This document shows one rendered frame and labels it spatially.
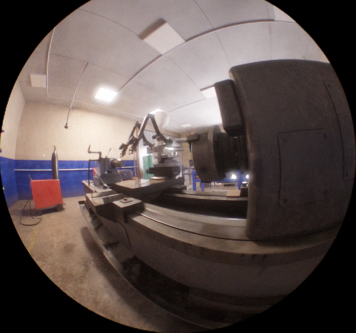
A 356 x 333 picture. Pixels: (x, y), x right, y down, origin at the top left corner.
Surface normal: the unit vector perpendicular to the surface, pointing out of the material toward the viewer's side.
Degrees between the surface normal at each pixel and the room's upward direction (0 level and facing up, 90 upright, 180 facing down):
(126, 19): 180
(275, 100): 90
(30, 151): 90
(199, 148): 82
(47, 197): 90
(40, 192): 90
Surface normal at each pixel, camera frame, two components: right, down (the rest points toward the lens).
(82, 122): 0.82, -0.10
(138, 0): 0.07, 0.99
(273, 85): -0.57, -0.02
